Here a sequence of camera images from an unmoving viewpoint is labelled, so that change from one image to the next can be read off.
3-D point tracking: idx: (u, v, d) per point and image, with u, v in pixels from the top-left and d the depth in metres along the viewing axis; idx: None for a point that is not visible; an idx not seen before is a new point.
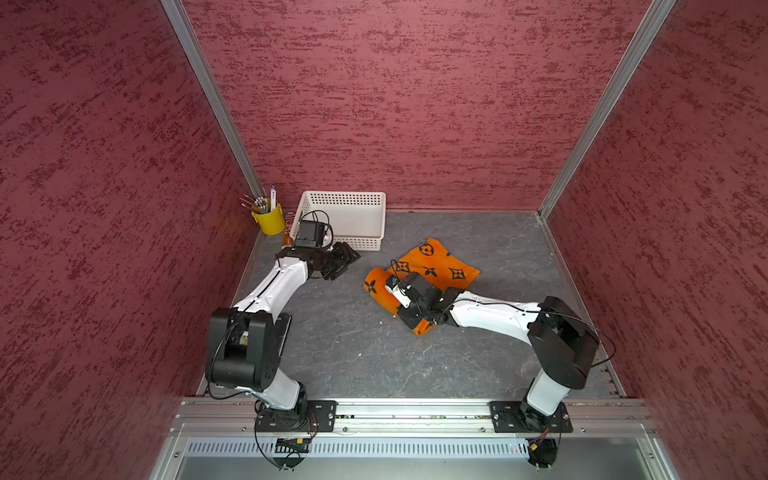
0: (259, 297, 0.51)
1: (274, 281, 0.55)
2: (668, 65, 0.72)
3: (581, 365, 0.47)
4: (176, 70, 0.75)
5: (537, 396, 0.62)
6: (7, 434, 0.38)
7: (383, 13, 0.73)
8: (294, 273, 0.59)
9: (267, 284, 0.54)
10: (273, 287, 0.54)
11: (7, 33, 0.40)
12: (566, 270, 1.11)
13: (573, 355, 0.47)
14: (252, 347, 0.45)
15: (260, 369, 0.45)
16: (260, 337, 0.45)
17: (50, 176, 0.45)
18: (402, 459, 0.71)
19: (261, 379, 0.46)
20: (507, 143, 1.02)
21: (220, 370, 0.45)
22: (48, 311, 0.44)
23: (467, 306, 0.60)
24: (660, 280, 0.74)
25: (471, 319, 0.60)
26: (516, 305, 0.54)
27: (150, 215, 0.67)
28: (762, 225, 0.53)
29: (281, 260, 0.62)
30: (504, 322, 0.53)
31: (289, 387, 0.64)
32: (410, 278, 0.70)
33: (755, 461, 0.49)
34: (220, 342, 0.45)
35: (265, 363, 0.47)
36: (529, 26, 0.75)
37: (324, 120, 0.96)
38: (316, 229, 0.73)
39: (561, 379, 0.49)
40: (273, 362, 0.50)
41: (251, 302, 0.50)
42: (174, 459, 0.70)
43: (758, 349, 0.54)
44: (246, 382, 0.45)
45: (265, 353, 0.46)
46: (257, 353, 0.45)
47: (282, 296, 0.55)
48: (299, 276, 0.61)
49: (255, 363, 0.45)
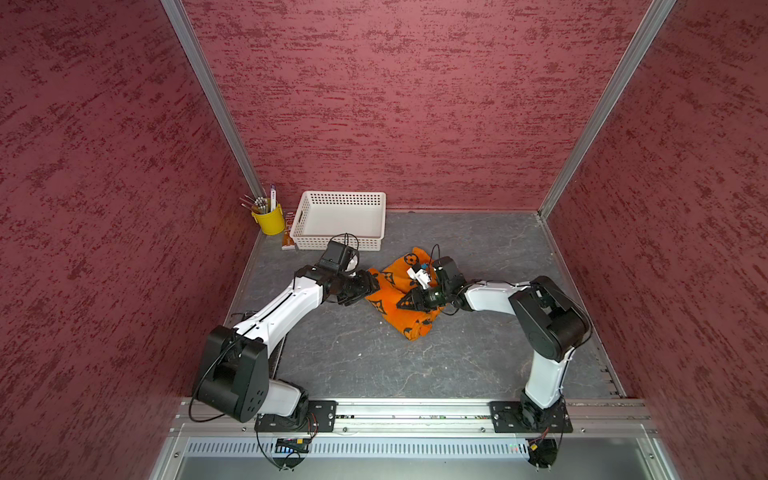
0: (261, 322, 0.48)
1: (283, 303, 0.53)
2: (668, 65, 0.72)
3: (557, 335, 0.51)
4: (176, 70, 0.75)
5: (533, 384, 0.64)
6: (7, 434, 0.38)
7: (383, 13, 0.73)
8: (306, 299, 0.57)
9: (273, 307, 0.52)
10: (278, 313, 0.51)
11: (7, 33, 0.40)
12: (566, 270, 1.11)
13: (549, 323, 0.52)
14: (239, 376, 0.42)
15: (244, 400, 0.43)
16: (249, 369, 0.42)
17: (50, 176, 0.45)
18: (402, 459, 0.71)
19: (244, 410, 0.43)
20: (507, 143, 1.02)
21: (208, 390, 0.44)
22: (48, 311, 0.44)
23: (474, 286, 0.71)
24: (660, 280, 0.74)
25: (480, 303, 0.69)
26: (511, 283, 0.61)
27: (150, 215, 0.67)
28: (761, 224, 0.53)
29: (296, 282, 0.59)
30: (500, 297, 0.61)
31: (288, 393, 0.62)
32: (442, 260, 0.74)
33: (755, 461, 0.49)
34: (213, 362, 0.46)
35: (250, 395, 0.44)
36: (529, 26, 0.75)
37: (324, 120, 0.96)
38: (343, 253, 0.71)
39: (540, 349, 0.53)
40: (261, 393, 0.47)
41: (252, 327, 0.47)
42: (174, 459, 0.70)
43: (758, 349, 0.54)
44: (227, 411, 0.43)
45: (251, 385, 0.43)
46: (243, 384, 0.42)
47: (287, 323, 0.52)
48: (311, 301, 0.58)
49: (239, 393, 0.42)
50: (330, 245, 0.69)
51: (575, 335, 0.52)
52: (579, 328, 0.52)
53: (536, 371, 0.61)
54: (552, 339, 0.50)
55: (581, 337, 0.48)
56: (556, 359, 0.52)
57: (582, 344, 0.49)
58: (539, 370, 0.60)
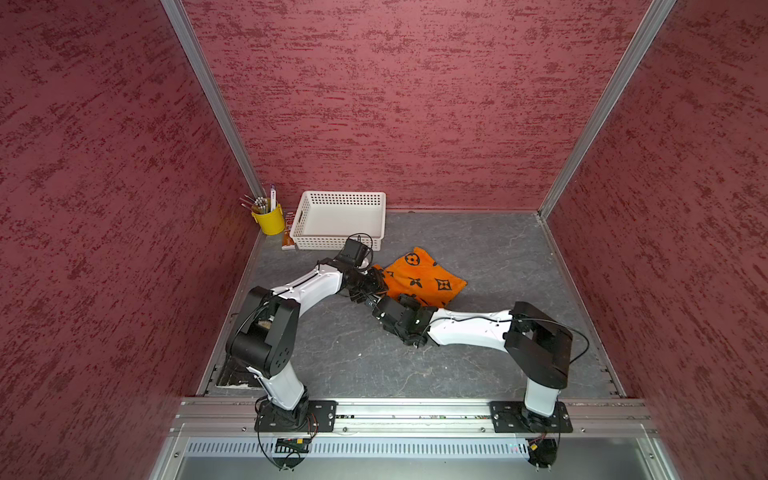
0: (293, 288, 0.55)
1: (310, 279, 0.59)
2: (668, 65, 0.72)
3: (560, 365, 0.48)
4: (176, 70, 0.75)
5: (534, 400, 0.62)
6: (7, 434, 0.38)
7: (382, 13, 0.73)
8: (329, 279, 0.63)
9: (303, 279, 0.59)
10: (308, 283, 0.58)
11: (7, 33, 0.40)
12: (565, 270, 1.11)
13: (550, 357, 0.48)
14: (274, 330, 0.47)
15: (275, 353, 0.47)
16: (286, 322, 0.47)
17: (49, 176, 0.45)
18: (402, 459, 0.71)
19: (272, 365, 0.47)
20: (507, 143, 1.02)
21: (240, 346, 0.48)
22: (48, 311, 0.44)
23: (443, 325, 0.60)
24: (660, 280, 0.74)
25: (450, 336, 0.60)
26: (489, 317, 0.54)
27: (151, 215, 0.67)
28: (762, 224, 0.53)
29: (321, 264, 0.67)
30: (480, 336, 0.54)
31: (293, 385, 0.63)
32: (381, 305, 0.69)
33: (755, 461, 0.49)
34: (248, 318, 0.49)
35: (280, 349, 0.48)
36: (529, 26, 0.75)
37: (324, 120, 0.96)
38: (359, 249, 0.77)
39: (545, 382, 0.50)
40: (287, 353, 0.51)
41: (286, 290, 0.54)
42: (174, 459, 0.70)
43: (758, 349, 0.54)
44: (257, 364, 0.47)
45: (284, 339, 0.48)
46: (277, 336, 0.47)
47: (314, 295, 0.58)
48: (334, 281, 0.65)
49: (272, 346, 0.47)
50: (347, 244, 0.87)
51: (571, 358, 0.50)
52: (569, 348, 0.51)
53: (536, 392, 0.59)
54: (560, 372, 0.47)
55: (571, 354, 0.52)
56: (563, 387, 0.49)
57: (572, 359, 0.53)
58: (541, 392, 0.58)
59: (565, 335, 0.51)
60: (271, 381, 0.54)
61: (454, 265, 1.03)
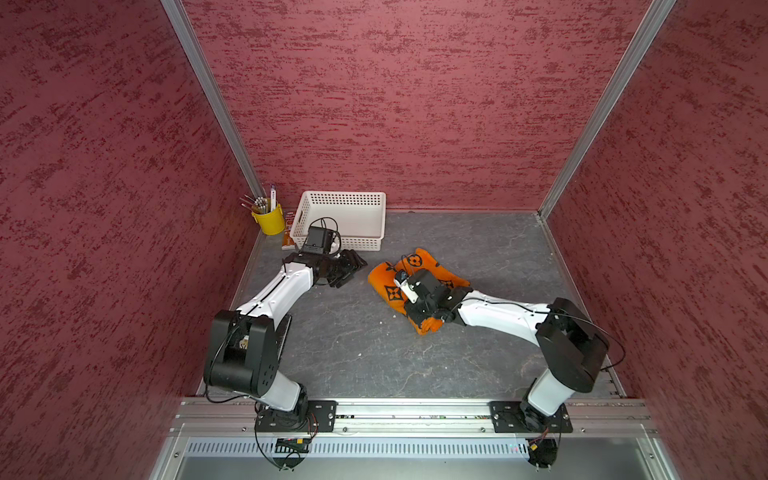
0: (262, 302, 0.51)
1: (279, 285, 0.55)
2: (668, 65, 0.72)
3: (588, 368, 0.46)
4: (176, 70, 0.75)
5: (538, 396, 0.63)
6: (7, 434, 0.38)
7: (383, 13, 0.73)
8: (297, 281, 0.59)
9: (269, 289, 0.54)
10: (276, 293, 0.53)
11: (7, 33, 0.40)
12: (565, 270, 1.11)
13: (580, 357, 0.46)
14: (250, 353, 0.44)
15: (258, 374, 0.45)
16: (260, 342, 0.44)
17: (49, 176, 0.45)
18: (402, 459, 0.71)
19: (259, 384, 0.45)
20: (507, 143, 1.02)
21: (219, 374, 0.45)
22: (48, 311, 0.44)
23: (475, 306, 0.60)
24: (660, 280, 0.74)
25: (479, 318, 0.60)
26: (526, 306, 0.53)
27: (151, 215, 0.67)
28: (762, 224, 0.53)
29: (287, 267, 0.61)
30: (511, 322, 0.54)
31: (289, 389, 0.63)
32: (418, 275, 0.70)
33: (755, 461, 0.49)
34: (220, 345, 0.45)
35: (263, 368, 0.46)
36: (529, 26, 0.75)
37: (324, 120, 0.96)
38: (324, 236, 0.73)
39: (567, 382, 0.49)
40: (271, 368, 0.49)
41: (255, 306, 0.50)
42: (174, 459, 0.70)
43: (757, 349, 0.54)
44: (243, 388, 0.44)
45: (264, 357, 0.46)
46: (257, 355, 0.44)
47: (285, 301, 0.55)
48: (304, 280, 0.61)
49: (254, 368, 0.44)
50: (311, 233, 0.71)
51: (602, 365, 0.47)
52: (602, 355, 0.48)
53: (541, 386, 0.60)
54: (587, 375, 0.46)
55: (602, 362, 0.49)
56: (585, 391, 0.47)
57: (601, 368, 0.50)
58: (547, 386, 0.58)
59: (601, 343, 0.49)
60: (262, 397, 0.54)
61: (454, 265, 1.03)
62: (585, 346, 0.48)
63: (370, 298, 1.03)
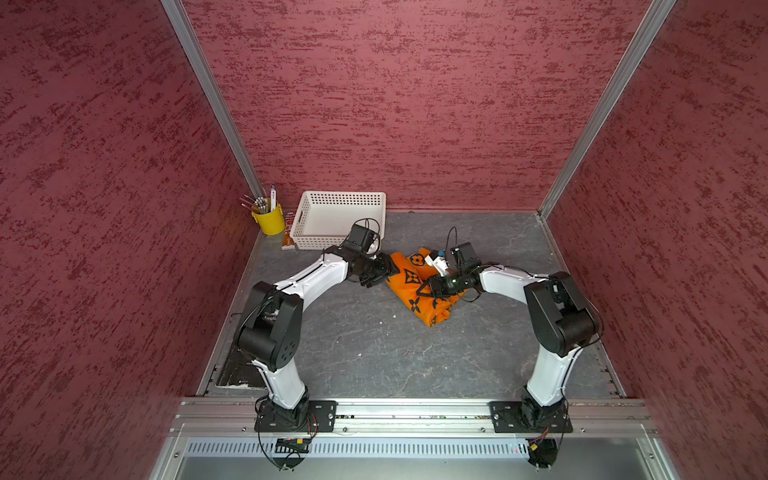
0: (297, 282, 0.54)
1: (315, 270, 0.59)
2: (668, 65, 0.72)
3: (568, 333, 0.51)
4: (176, 70, 0.75)
5: (536, 379, 0.64)
6: (7, 434, 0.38)
7: (383, 13, 0.73)
8: (336, 268, 0.63)
9: (306, 272, 0.58)
10: (312, 276, 0.57)
11: (7, 33, 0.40)
12: (566, 270, 1.11)
13: (562, 321, 0.52)
14: (277, 326, 0.48)
15: (279, 348, 0.47)
16: (288, 318, 0.47)
17: (49, 176, 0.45)
18: (402, 459, 0.71)
19: (278, 359, 0.48)
20: (507, 143, 1.02)
21: (246, 339, 0.49)
22: (48, 311, 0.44)
23: (489, 268, 0.72)
24: (660, 280, 0.74)
25: (493, 283, 0.69)
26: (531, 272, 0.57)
27: (151, 215, 0.67)
28: (762, 224, 0.53)
29: (326, 254, 0.66)
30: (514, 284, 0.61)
31: (295, 384, 0.64)
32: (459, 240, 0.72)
33: (755, 462, 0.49)
34: (252, 312, 0.49)
35: (286, 344, 0.49)
36: (529, 26, 0.75)
37: (324, 120, 0.96)
38: (366, 236, 0.76)
39: (545, 342, 0.54)
40: (293, 346, 0.52)
41: (289, 284, 0.53)
42: (174, 459, 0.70)
43: (758, 349, 0.54)
44: (264, 358, 0.48)
45: (288, 334, 0.49)
46: (282, 329, 0.47)
47: (319, 287, 0.59)
48: (339, 272, 0.64)
49: (277, 342, 0.47)
50: (352, 229, 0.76)
51: (584, 335, 0.52)
52: (588, 329, 0.52)
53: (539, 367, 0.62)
54: (559, 333, 0.51)
55: (588, 337, 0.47)
56: (560, 353, 0.53)
57: (587, 344, 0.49)
58: (542, 365, 0.61)
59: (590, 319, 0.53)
60: (274, 375, 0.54)
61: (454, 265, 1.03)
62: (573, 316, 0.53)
63: (370, 298, 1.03)
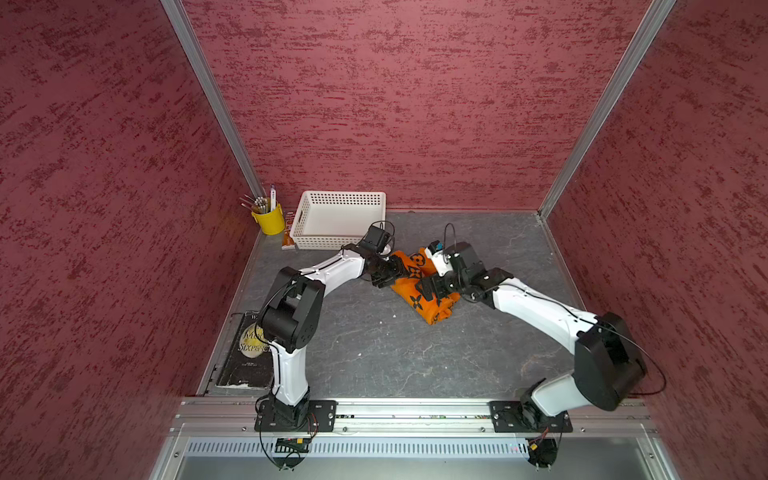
0: (319, 270, 0.58)
1: (335, 262, 0.63)
2: (668, 65, 0.72)
3: (621, 389, 0.45)
4: (176, 70, 0.75)
5: (545, 395, 0.62)
6: (7, 434, 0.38)
7: (383, 13, 0.73)
8: (354, 264, 0.67)
9: (327, 262, 0.63)
10: (333, 267, 0.61)
11: (7, 33, 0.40)
12: (566, 270, 1.11)
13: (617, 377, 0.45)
14: (300, 307, 0.51)
15: (300, 329, 0.51)
16: (312, 302, 0.51)
17: (49, 176, 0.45)
18: (402, 459, 0.71)
19: (297, 340, 0.51)
20: (507, 143, 1.02)
21: (269, 320, 0.52)
22: (48, 311, 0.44)
23: (512, 293, 0.58)
24: (660, 280, 0.74)
25: (514, 306, 0.57)
26: (569, 308, 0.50)
27: (151, 215, 0.67)
28: (762, 224, 0.53)
29: (344, 250, 0.70)
30: (547, 321, 0.51)
31: (301, 380, 0.65)
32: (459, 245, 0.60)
33: (755, 462, 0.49)
34: (277, 295, 0.53)
35: (306, 326, 0.52)
36: (529, 25, 0.75)
37: (324, 120, 0.96)
38: (382, 237, 0.80)
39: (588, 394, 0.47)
40: (311, 330, 0.55)
41: (311, 272, 0.57)
42: (174, 459, 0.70)
43: (758, 349, 0.54)
44: (284, 340, 0.51)
45: (309, 316, 0.52)
46: (305, 311, 0.51)
47: (339, 279, 0.63)
48: (356, 267, 0.68)
49: (299, 323, 0.51)
50: (368, 229, 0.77)
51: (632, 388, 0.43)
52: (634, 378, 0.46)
53: (552, 388, 0.59)
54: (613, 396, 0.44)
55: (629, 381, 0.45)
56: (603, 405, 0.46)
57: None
58: (560, 391, 0.57)
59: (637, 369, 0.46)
60: (288, 360, 0.56)
61: None
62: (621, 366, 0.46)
63: (370, 298, 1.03)
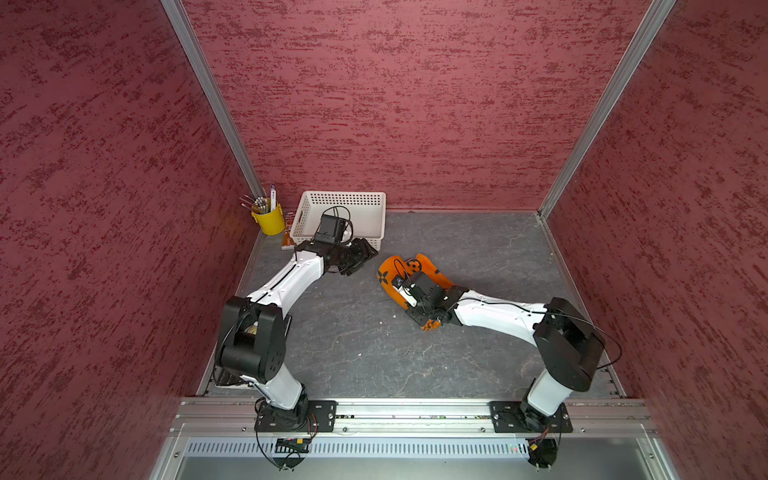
0: (272, 290, 0.51)
1: (289, 274, 0.56)
2: (668, 65, 0.72)
3: (586, 367, 0.47)
4: (176, 70, 0.75)
5: (537, 397, 0.63)
6: (7, 434, 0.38)
7: (383, 13, 0.73)
8: (308, 270, 0.59)
9: (280, 277, 0.55)
10: (286, 281, 0.54)
11: (7, 33, 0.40)
12: (566, 270, 1.11)
13: (578, 357, 0.47)
14: (259, 339, 0.46)
15: (266, 359, 0.46)
16: (269, 330, 0.45)
17: (49, 176, 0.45)
18: (402, 459, 0.71)
19: (266, 369, 0.47)
20: (507, 143, 1.02)
21: (230, 357, 0.47)
22: (48, 311, 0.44)
23: (469, 304, 0.61)
24: (660, 280, 0.74)
25: (475, 318, 0.60)
26: (521, 306, 0.54)
27: (151, 215, 0.67)
28: (762, 224, 0.53)
29: (297, 256, 0.62)
30: (507, 322, 0.53)
31: (291, 386, 0.63)
32: (413, 278, 0.70)
33: (755, 462, 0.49)
34: (231, 328, 0.46)
35: (271, 355, 0.47)
36: (529, 26, 0.75)
37: (324, 120, 0.96)
38: (335, 224, 0.71)
39: (563, 380, 0.49)
40: (279, 356, 0.50)
41: (264, 294, 0.50)
42: (174, 459, 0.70)
43: (757, 349, 0.54)
44: (251, 372, 0.46)
45: (272, 345, 0.47)
46: (265, 342, 0.45)
47: (295, 290, 0.56)
48: (314, 270, 0.62)
49: (262, 354, 0.46)
50: (321, 222, 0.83)
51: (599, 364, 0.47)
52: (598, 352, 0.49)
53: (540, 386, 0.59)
54: (582, 373, 0.46)
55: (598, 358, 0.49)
56: (584, 389, 0.47)
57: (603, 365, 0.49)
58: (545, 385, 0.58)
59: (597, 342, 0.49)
60: (267, 385, 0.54)
61: (454, 265, 1.03)
62: (582, 344, 0.49)
63: (370, 298, 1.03)
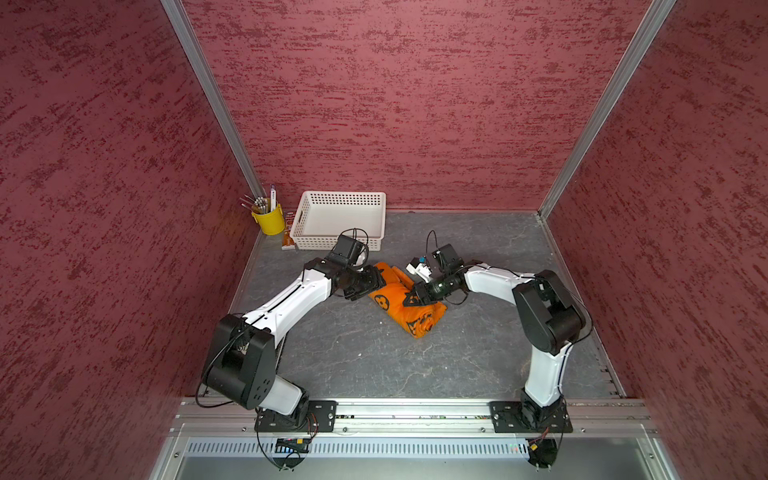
0: (269, 313, 0.49)
1: (290, 296, 0.53)
2: (668, 65, 0.72)
3: (554, 328, 0.52)
4: (176, 70, 0.75)
5: (533, 385, 0.65)
6: (7, 434, 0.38)
7: (382, 13, 0.73)
8: (313, 291, 0.57)
9: (280, 299, 0.52)
10: (286, 304, 0.52)
11: (7, 33, 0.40)
12: (565, 270, 1.11)
13: (548, 318, 0.52)
14: (247, 365, 0.43)
15: (251, 388, 0.44)
16: (257, 358, 0.43)
17: (50, 176, 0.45)
18: (402, 459, 0.71)
19: (250, 397, 0.44)
20: (507, 143, 1.02)
21: (217, 378, 0.45)
22: (48, 311, 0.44)
23: (475, 268, 0.71)
24: (660, 280, 0.74)
25: (479, 283, 0.69)
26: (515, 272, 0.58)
27: (150, 215, 0.67)
28: (762, 225, 0.53)
29: (304, 275, 0.59)
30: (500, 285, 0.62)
31: (288, 395, 0.62)
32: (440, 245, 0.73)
33: (755, 461, 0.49)
34: (223, 348, 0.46)
35: (257, 384, 0.45)
36: (529, 26, 0.75)
37: (324, 120, 0.96)
38: (353, 248, 0.71)
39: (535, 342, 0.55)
40: (267, 383, 0.48)
41: (259, 317, 0.48)
42: (174, 459, 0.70)
43: (757, 349, 0.54)
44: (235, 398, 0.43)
45: (260, 374, 0.45)
46: (252, 370, 0.43)
47: (295, 314, 0.53)
48: (319, 291, 0.58)
49: (248, 382, 0.43)
50: (338, 241, 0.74)
51: (571, 332, 0.53)
52: (575, 325, 0.53)
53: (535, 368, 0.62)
54: (549, 334, 0.51)
55: (577, 332, 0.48)
56: (551, 352, 0.54)
57: (577, 339, 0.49)
58: (537, 366, 0.61)
59: (576, 314, 0.54)
60: None
61: None
62: (560, 313, 0.54)
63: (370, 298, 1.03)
